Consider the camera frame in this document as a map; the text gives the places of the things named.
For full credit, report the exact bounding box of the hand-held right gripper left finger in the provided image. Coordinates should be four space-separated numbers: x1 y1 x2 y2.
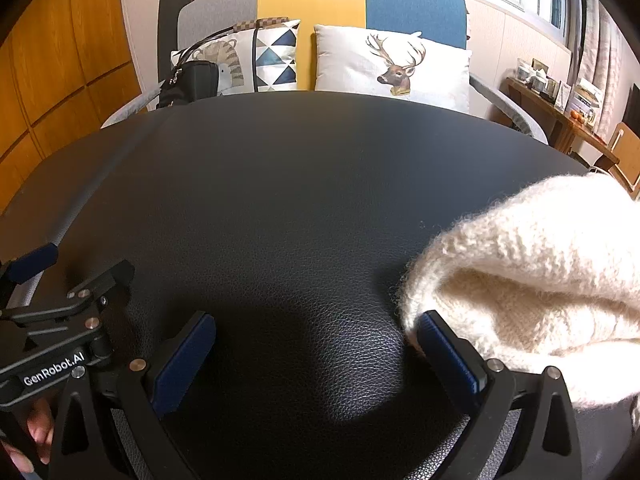
47 310 217 480

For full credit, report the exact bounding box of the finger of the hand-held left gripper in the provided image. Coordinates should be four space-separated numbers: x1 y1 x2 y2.
0 259 136 343
0 242 60 311

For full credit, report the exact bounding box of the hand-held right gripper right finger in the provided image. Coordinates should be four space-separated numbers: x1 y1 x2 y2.
410 310 583 480

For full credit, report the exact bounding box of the white knitted sweater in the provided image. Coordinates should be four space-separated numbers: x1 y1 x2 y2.
397 170 640 413

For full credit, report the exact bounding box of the person's left hand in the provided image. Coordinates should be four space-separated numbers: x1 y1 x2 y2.
0 396 56 476

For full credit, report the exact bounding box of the wooden wardrobe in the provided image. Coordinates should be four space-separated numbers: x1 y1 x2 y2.
0 0 143 211

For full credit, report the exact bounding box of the black handbag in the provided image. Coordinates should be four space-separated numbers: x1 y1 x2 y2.
155 60 221 110

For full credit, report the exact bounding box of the black padded panel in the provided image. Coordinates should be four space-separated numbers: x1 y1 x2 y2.
157 0 196 83

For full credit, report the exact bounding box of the wooden side table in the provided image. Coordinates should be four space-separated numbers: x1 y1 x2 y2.
505 76 621 171

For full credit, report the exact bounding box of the wooden chair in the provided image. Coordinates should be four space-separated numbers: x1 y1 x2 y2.
607 127 640 201

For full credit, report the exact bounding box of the triangle pattern pillow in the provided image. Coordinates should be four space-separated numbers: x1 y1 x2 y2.
170 19 302 97

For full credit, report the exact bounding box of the stack of books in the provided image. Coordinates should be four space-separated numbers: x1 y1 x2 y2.
570 77 604 126

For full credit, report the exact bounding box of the black television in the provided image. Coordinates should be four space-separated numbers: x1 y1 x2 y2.
621 85 640 142

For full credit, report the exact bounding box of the white deer print pillow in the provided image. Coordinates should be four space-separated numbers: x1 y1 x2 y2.
312 24 473 113

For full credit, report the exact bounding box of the grey yellow blue sofa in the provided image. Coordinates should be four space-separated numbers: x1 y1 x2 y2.
100 0 551 148

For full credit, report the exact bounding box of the pale patterned curtain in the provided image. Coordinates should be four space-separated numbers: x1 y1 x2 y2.
565 0 631 141

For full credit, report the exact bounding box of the brown checkered bag strap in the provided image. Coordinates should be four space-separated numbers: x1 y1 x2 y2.
232 16 292 31

